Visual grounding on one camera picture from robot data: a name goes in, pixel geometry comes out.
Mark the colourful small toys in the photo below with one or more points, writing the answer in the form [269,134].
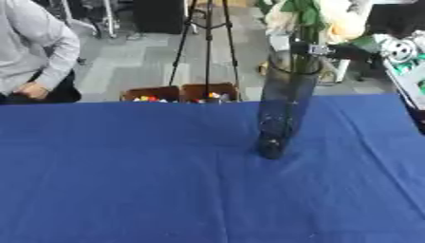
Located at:
[213,96]
[148,98]

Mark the person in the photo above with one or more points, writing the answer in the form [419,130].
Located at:
[33,41]

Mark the person's hand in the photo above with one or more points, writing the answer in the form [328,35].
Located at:
[32,90]

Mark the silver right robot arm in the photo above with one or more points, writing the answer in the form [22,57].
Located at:
[403,50]

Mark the black cabinet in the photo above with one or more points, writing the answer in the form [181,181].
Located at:
[159,15]

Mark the black camera tripod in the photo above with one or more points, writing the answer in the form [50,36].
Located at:
[208,47]

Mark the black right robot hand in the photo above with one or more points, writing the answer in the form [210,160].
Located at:
[346,52]

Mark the tall clear glass vase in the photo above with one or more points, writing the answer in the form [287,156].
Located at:
[282,95]

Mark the brown cardboard box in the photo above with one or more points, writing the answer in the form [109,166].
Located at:
[193,89]
[158,91]

